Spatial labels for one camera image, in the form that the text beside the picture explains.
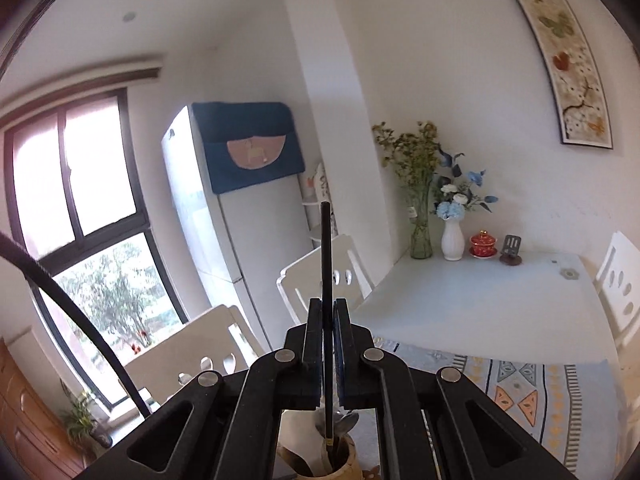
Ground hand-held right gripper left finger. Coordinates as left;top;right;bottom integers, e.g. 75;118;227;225
75;299;326;480

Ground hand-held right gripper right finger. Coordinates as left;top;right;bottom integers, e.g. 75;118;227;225
335;299;576;480

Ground metal spoon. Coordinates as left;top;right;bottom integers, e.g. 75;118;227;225
334;410;361;436

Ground white rice paddle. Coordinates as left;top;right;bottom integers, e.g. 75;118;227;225
280;408;323;478

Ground black gold-banded chopstick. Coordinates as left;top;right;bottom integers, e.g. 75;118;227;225
320;202;335;448

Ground bamboo utensil holder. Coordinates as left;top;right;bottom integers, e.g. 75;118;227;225
276;407;358;480

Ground white plastic chair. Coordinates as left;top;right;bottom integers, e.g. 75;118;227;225
276;234;375;326
120;305;266;411
592;231;640;346

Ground white refrigerator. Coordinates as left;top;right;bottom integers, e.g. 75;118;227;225
161;102;321;351

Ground white patterned cushion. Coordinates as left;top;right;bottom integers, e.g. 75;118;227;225
305;162;333;211

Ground red lidded tea cup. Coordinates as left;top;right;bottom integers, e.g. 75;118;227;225
469;230;499;259

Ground blue and white artificial flowers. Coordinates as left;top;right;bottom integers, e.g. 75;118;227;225
432;142;498;221

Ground dark phone stand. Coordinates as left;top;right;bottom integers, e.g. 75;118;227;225
499;235;523;266

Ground patterned blue table mat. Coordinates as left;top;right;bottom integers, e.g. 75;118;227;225
362;337;628;480

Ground dried yellow flower bunch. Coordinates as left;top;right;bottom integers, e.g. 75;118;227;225
372;121;441;201

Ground green potted plant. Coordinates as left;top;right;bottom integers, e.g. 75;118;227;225
60;390;108;453

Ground blue refrigerator cover cloth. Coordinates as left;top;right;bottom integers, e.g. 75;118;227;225
191;101;306;196

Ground dark framed window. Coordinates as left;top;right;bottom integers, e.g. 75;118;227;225
0;87;188;411

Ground wooden cabinet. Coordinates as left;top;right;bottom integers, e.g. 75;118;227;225
0;337;83;480

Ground brown curtain box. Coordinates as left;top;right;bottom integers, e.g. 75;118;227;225
0;55;165;126

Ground long framed leaf painting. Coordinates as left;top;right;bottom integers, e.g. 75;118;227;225
511;0;615;150

